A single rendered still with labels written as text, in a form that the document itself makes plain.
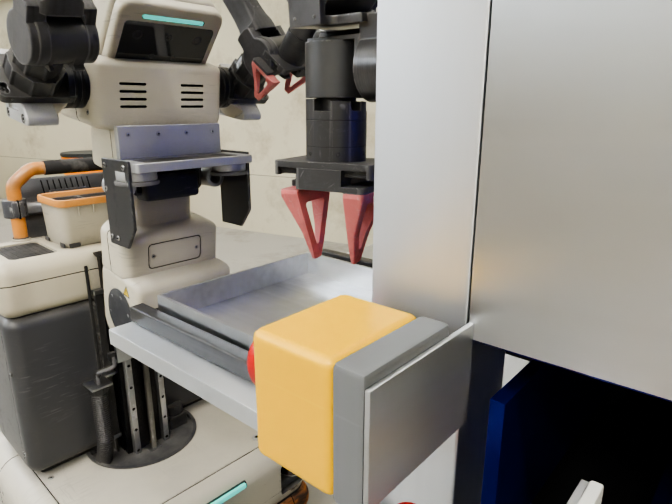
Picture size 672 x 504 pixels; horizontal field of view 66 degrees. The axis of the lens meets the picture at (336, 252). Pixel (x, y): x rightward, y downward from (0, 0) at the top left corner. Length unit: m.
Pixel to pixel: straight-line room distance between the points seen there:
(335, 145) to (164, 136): 0.64
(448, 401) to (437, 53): 0.18
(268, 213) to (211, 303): 4.11
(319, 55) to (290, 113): 4.09
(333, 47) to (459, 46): 0.22
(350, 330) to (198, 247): 0.93
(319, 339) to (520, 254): 0.11
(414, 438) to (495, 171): 0.13
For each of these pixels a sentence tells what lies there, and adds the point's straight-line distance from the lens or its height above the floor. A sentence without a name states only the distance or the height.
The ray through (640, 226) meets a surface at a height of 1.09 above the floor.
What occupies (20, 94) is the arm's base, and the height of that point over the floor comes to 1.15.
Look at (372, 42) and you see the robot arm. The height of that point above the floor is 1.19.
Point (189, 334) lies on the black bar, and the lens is 0.59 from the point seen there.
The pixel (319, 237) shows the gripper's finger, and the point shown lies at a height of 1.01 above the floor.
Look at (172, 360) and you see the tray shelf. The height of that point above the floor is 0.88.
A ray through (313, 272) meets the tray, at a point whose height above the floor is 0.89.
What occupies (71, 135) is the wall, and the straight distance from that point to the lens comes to 6.57.
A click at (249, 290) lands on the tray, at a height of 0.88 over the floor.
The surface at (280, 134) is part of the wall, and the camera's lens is 4.63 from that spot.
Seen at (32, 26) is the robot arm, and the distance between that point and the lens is 0.90.
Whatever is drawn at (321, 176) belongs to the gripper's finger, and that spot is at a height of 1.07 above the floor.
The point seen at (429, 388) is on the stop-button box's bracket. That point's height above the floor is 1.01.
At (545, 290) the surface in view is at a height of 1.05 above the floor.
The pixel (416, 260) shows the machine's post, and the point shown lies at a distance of 0.30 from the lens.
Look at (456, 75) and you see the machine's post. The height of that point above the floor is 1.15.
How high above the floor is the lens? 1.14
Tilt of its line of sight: 16 degrees down
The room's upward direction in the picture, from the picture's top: straight up
